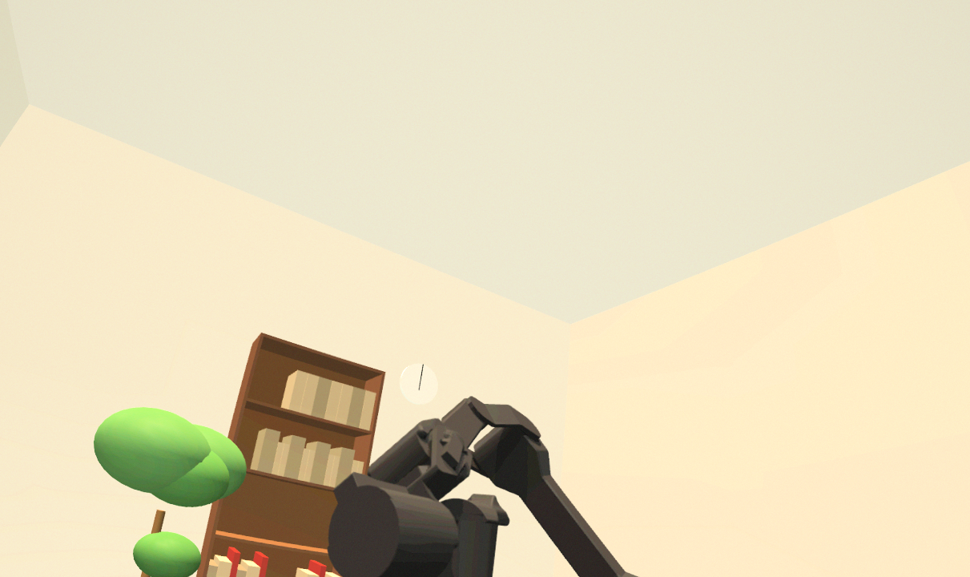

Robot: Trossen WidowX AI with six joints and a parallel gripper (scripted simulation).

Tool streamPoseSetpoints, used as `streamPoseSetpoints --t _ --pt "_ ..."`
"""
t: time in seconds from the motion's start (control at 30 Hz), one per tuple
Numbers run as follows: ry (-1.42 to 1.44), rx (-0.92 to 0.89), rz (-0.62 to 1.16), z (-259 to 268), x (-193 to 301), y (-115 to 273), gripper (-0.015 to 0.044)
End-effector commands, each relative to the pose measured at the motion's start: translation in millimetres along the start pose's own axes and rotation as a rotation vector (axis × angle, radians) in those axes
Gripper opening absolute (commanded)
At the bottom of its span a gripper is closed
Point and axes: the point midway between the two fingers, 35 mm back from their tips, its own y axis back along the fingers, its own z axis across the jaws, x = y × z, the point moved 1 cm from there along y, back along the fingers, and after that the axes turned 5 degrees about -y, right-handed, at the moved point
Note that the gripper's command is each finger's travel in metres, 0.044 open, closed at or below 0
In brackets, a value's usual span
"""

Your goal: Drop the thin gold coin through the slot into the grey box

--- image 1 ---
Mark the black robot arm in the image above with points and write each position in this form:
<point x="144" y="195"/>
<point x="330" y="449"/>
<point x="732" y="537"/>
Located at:
<point x="390" y="522"/>

